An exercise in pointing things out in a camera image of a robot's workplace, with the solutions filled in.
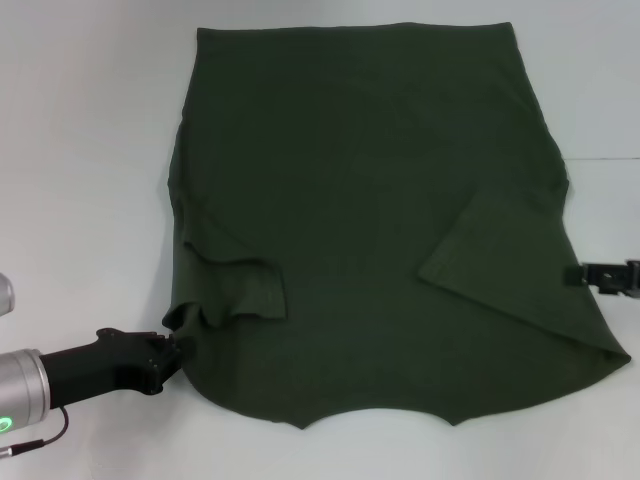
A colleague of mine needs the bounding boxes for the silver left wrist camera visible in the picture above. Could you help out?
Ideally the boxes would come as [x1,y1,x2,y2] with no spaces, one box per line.
[0,273,16,317]

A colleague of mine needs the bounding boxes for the left gripper cable with connectors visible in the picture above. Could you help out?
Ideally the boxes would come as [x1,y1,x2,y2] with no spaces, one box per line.
[0,407,70,459]

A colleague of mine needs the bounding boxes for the dark green t-shirt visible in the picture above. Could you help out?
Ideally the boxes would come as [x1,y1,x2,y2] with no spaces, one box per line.
[162,19,631,430]

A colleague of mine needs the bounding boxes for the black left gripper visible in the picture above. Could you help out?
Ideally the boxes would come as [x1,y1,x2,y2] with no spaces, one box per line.
[39,328,196,406]

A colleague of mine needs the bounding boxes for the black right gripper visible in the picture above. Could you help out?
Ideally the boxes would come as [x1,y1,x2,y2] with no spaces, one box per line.
[564,259,640,300]

